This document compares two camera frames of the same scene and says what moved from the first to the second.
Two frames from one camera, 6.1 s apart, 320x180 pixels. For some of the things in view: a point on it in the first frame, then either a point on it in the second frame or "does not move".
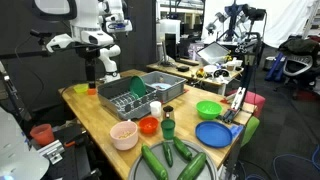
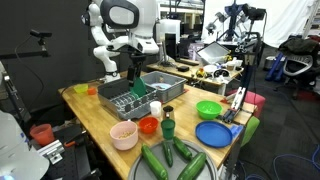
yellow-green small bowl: x=81 y=88 does not move
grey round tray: x=140 y=170 does not move
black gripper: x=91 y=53 → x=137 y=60
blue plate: x=214 y=134 does not move
